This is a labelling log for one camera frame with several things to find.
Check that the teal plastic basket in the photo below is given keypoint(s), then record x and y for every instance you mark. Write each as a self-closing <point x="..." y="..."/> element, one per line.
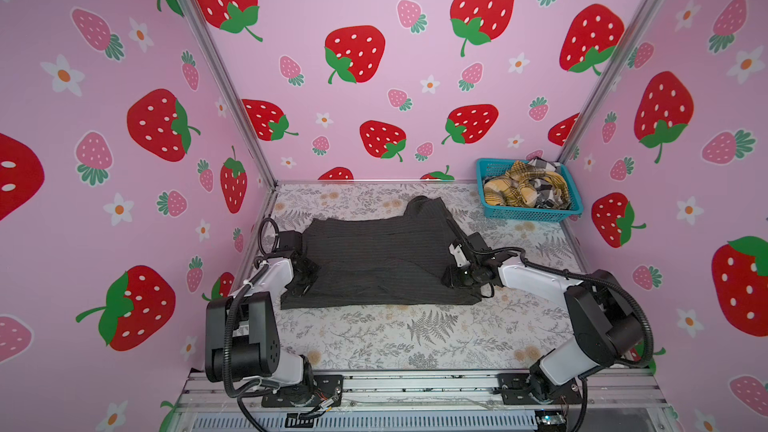
<point x="487" y="168"/>

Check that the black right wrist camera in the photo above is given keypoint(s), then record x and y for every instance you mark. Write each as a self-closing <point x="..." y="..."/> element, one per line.
<point x="468" y="250"/>

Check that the aluminium corner post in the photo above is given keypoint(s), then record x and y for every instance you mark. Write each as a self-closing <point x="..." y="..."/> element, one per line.
<point x="223" y="80"/>
<point x="640" y="22"/>

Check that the aluminium right corner post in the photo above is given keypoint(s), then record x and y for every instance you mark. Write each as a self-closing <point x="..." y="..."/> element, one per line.
<point x="640" y="22"/>

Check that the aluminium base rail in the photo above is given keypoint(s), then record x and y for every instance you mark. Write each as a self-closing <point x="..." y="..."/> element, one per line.
<point x="616" y="399"/>

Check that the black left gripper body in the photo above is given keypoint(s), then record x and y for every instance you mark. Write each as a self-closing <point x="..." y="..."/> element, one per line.
<point x="309" y="270"/>

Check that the aluminium left corner post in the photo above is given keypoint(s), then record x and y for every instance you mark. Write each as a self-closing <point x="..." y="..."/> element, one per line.
<point x="223" y="80"/>

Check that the grey white shirt in basket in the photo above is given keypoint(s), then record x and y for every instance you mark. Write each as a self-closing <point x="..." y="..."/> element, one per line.
<point x="550" y="187"/>

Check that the yellow plaid shirt in basket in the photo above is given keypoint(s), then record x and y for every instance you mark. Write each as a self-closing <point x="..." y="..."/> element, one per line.
<point x="510" y="189"/>

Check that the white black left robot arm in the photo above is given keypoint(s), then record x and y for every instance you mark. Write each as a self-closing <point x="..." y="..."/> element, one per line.
<point x="242" y="345"/>

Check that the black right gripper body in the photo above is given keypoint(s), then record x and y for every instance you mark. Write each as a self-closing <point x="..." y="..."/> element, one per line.
<point x="461" y="276"/>

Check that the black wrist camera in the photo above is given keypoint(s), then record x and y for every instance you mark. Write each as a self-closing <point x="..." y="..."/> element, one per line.
<point x="468" y="250"/>
<point x="288" y="242"/>

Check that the dark grey pinstriped shirt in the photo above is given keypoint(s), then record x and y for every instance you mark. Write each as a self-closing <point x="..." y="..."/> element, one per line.
<point x="394" y="261"/>

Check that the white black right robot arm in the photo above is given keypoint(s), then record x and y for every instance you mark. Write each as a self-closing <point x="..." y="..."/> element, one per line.
<point x="606" y="320"/>

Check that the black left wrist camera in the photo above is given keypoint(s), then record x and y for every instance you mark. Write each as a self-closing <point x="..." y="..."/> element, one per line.
<point x="288" y="242"/>

